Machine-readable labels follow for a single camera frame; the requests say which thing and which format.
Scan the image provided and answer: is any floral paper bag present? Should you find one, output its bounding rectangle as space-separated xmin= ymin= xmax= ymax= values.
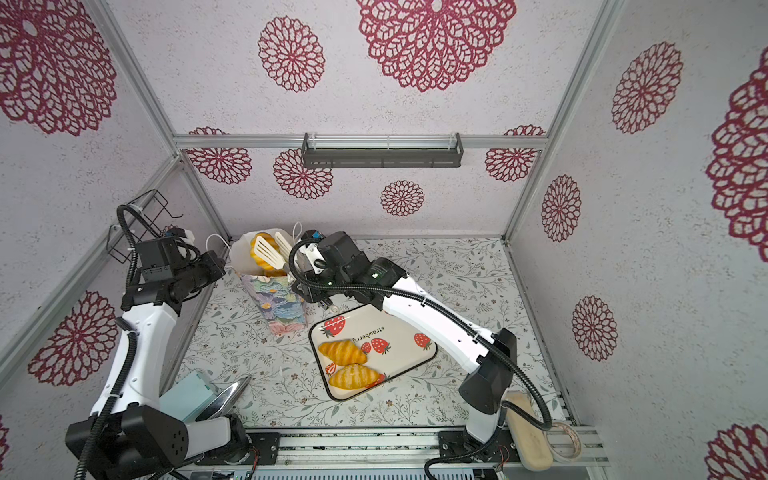
xmin=205 ymin=228 xmax=307 ymax=337

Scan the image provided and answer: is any striped oval bread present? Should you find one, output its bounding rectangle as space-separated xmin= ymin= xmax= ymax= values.
xmin=250 ymin=232 xmax=288 ymax=277

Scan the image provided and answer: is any croissant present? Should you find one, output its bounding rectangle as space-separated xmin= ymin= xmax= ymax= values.
xmin=328 ymin=364 xmax=382 ymax=390
xmin=318 ymin=340 xmax=368 ymax=367

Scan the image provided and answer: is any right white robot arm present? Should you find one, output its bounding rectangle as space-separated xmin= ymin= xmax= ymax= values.
xmin=290 ymin=258 xmax=517 ymax=443

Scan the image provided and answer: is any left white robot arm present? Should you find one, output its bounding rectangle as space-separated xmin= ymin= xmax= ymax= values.
xmin=65 ymin=248 xmax=251 ymax=479

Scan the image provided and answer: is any teal sponge block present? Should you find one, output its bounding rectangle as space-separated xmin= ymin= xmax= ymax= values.
xmin=159 ymin=371 xmax=219 ymax=423

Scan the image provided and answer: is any tape roll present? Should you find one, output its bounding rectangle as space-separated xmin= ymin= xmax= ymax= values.
xmin=546 ymin=422 xmax=583 ymax=464

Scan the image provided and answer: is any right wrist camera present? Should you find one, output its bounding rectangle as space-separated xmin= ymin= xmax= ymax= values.
xmin=299 ymin=230 xmax=371 ymax=284

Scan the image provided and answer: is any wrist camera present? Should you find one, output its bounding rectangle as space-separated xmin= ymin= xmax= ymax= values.
xmin=299 ymin=230 xmax=371 ymax=284
xmin=165 ymin=225 xmax=195 ymax=245

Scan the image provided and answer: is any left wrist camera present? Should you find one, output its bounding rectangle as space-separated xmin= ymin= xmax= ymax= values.
xmin=165 ymin=225 xmax=195 ymax=245

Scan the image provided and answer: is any black wire rack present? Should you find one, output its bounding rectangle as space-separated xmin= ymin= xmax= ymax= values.
xmin=104 ymin=189 xmax=183 ymax=264

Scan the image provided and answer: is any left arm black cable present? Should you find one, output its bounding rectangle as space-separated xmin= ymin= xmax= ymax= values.
xmin=71 ymin=204 xmax=202 ymax=480

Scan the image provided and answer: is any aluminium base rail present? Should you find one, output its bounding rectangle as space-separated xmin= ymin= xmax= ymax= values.
xmin=146 ymin=425 xmax=610 ymax=480

